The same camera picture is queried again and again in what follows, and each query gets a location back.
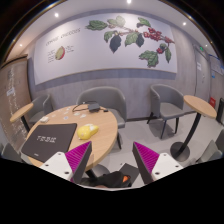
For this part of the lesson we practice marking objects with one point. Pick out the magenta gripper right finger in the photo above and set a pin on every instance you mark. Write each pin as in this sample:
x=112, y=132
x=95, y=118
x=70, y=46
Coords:
x=153, y=166

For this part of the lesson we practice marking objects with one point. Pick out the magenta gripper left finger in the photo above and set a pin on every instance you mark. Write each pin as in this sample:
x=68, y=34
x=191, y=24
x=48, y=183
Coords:
x=70, y=165

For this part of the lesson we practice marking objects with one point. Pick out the round wooden side table right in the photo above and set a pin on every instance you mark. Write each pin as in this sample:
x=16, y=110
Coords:
x=180, y=150

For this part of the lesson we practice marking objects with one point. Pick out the round wooden side table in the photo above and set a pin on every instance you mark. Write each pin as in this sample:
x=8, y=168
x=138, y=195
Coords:
x=180, y=150
x=20, y=114

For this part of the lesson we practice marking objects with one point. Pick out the white small box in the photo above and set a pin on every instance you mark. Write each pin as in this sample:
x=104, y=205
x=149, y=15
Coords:
x=44, y=119

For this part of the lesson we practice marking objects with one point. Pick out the black power adapter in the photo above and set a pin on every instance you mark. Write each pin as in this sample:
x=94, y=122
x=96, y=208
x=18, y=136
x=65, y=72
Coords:
x=93, y=107

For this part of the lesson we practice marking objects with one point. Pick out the grey armchair right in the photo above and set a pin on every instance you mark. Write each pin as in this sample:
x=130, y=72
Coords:
x=166, y=103

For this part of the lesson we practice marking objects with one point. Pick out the grey armchair left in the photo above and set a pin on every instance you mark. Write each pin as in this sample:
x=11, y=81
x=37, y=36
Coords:
x=41, y=106

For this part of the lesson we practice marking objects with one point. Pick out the grey armchair behind table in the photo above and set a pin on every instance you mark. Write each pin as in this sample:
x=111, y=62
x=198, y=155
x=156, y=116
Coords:
x=110, y=98

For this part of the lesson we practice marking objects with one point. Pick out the grey chair far right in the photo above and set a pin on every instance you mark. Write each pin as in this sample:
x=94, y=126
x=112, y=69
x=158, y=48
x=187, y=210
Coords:
x=214, y=150

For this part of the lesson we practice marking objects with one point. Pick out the round wooden side table left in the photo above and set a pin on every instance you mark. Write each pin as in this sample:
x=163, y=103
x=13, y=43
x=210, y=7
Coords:
x=20, y=114

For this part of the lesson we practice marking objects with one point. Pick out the grey door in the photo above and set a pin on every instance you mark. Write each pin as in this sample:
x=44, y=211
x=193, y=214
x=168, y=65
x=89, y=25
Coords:
x=202, y=88

